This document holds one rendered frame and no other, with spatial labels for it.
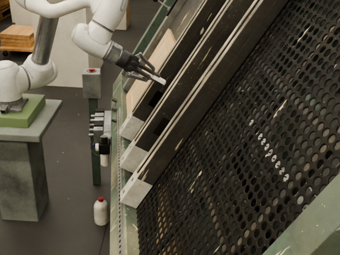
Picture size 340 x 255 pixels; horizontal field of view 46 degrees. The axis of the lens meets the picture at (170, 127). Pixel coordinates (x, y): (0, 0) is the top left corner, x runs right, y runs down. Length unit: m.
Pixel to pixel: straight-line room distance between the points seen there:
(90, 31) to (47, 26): 0.67
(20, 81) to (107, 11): 1.00
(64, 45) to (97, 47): 3.10
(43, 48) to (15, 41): 3.63
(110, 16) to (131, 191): 0.70
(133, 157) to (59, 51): 3.21
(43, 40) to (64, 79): 2.55
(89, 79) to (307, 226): 2.17
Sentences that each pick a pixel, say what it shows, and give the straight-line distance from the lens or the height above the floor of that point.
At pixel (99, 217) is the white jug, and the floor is 0.07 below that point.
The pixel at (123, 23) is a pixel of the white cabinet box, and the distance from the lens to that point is 7.35.
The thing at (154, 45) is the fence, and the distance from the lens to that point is 2.47.
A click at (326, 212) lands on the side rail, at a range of 0.74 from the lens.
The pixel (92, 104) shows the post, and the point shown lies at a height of 0.69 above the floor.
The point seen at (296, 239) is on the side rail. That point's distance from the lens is 0.76.
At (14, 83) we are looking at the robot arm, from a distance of 2.51.
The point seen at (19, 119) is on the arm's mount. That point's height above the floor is 0.81.
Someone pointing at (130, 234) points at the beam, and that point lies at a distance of 1.47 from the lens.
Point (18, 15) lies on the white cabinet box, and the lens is 6.72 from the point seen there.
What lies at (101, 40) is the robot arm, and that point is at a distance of 1.68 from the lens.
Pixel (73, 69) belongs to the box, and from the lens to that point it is 4.84.
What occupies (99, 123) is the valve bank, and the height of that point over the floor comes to 0.77.
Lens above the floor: 1.90
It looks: 28 degrees down
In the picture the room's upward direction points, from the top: 3 degrees clockwise
